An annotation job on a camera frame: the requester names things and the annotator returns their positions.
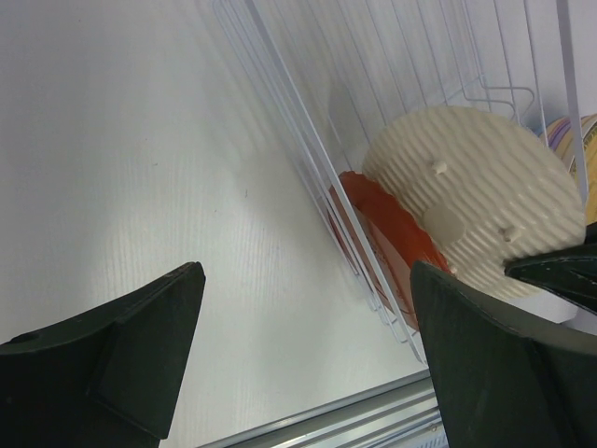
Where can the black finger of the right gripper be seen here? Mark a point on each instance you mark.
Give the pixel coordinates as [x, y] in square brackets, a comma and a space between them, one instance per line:
[569, 273]

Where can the light orange plate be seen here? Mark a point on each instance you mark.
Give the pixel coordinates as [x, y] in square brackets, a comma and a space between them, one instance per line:
[552, 131]

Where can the dark red plate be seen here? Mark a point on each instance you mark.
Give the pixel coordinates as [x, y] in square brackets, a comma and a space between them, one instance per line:
[396, 239]

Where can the clear wire dish rack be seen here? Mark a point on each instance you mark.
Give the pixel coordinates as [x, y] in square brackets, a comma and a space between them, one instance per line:
[333, 74]

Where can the white plate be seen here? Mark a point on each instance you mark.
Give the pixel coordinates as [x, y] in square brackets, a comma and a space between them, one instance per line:
[565, 143]

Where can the olive gold plate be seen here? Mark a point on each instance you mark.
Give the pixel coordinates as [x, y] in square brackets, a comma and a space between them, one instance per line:
[589, 144]

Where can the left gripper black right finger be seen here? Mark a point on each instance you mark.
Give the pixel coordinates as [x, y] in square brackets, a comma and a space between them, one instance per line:
[503, 377]

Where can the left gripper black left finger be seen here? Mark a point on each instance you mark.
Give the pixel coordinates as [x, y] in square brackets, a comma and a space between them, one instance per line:
[109, 377]

